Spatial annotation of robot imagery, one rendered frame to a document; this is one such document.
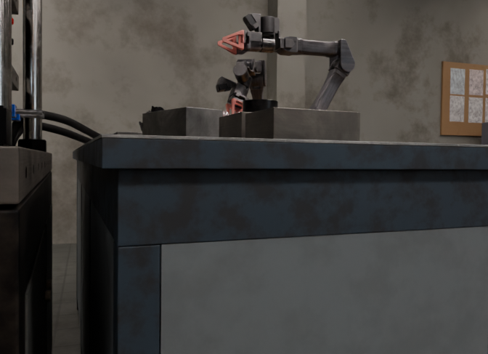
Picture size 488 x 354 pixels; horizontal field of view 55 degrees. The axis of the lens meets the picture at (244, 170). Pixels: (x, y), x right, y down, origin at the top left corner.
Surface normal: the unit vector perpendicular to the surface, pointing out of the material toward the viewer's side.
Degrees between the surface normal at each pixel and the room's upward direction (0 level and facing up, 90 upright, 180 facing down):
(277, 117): 90
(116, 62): 90
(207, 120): 90
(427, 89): 90
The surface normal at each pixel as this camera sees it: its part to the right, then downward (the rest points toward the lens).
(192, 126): 0.62, 0.03
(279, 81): 0.32, 0.03
